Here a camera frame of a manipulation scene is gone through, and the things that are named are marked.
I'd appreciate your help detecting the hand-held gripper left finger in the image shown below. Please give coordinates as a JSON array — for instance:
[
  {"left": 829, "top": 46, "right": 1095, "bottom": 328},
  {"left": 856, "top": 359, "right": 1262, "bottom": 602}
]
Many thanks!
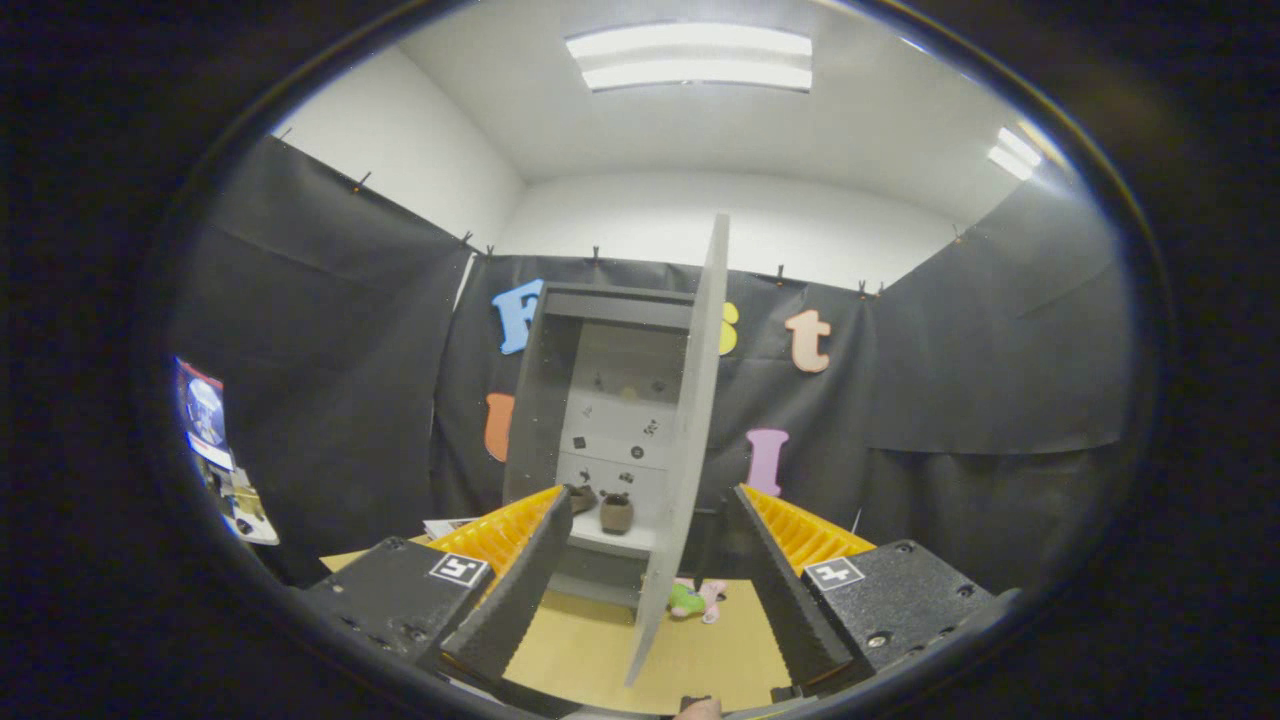
[{"left": 295, "top": 485, "right": 576, "bottom": 686}]

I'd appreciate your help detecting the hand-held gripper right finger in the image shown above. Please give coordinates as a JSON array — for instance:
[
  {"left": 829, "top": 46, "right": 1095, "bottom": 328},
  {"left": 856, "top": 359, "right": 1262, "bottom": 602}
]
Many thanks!
[{"left": 725, "top": 483, "right": 1001, "bottom": 691}]

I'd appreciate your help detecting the pale shoe cabinet door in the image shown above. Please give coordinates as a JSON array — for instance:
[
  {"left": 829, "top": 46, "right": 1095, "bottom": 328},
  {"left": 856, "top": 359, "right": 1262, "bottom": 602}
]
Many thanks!
[{"left": 625, "top": 212, "right": 731, "bottom": 688}]

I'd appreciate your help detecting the grey shoe cabinet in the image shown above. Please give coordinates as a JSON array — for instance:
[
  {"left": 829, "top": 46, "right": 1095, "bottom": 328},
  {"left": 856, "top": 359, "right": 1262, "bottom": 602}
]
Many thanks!
[{"left": 502, "top": 282, "right": 701, "bottom": 611}]

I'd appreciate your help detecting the green pink plush toy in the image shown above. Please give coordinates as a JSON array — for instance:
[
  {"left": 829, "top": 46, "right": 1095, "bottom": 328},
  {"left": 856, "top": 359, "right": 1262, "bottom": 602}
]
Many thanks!
[{"left": 668, "top": 578, "right": 728, "bottom": 625}]

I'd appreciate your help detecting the black backdrop cloth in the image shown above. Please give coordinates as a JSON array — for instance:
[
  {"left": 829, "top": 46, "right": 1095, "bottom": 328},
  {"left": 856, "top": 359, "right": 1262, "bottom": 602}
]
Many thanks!
[{"left": 170, "top": 135, "right": 1136, "bottom": 601}]

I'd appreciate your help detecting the small ceiling light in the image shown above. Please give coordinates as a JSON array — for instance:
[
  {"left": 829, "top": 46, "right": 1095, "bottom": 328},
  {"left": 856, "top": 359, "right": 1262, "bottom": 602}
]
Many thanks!
[{"left": 987, "top": 125, "right": 1043, "bottom": 181}]

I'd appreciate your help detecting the long ceiling light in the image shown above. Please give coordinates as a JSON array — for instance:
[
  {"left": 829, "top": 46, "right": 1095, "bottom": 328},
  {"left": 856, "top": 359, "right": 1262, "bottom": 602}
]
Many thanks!
[{"left": 565, "top": 22, "right": 814, "bottom": 94}]

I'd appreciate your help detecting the blue wall poster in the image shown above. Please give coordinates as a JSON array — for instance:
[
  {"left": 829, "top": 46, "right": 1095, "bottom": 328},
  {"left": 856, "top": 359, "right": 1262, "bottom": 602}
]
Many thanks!
[{"left": 175, "top": 358, "right": 236, "bottom": 471}]

